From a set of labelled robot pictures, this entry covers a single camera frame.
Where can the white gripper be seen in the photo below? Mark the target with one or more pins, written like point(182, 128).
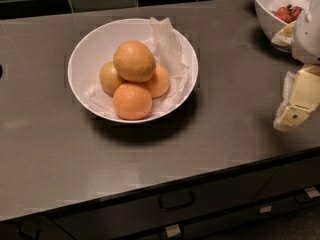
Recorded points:
point(308, 37)

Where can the white bowl with strawberries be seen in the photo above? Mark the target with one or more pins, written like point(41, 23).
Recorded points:
point(269, 23)

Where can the right orange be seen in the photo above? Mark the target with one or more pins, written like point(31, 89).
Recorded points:
point(159, 83)

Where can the orange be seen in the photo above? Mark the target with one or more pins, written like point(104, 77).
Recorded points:
point(159, 83)
point(110, 80)
point(134, 61)
point(132, 101)

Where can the top orange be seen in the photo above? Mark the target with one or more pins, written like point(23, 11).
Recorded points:
point(134, 61)

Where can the front orange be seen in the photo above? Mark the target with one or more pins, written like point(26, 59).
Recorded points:
point(132, 101)

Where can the white bowl with oranges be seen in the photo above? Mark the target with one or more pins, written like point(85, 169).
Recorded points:
point(90, 50)

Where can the left orange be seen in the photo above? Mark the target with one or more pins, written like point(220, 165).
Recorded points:
point(110, 80)

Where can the red strawberries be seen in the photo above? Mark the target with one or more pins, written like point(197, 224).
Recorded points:
point(289, 13)

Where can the dark drawer front right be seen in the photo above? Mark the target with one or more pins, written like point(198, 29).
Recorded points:
point(291, 177)

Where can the dark drawer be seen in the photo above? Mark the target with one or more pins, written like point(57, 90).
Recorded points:
point(291, 177)
point(144, 214)
point(265, 209)

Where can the white paper liner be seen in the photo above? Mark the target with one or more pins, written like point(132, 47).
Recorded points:
point(168, 47)

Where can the lower dark drawer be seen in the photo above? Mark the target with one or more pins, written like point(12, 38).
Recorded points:
point(265, 209)

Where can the dark drawer front centre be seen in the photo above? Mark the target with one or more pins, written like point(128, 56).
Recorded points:
point(144, 214)

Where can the black drawer handle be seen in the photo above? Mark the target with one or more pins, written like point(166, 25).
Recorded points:
point(176, 200)

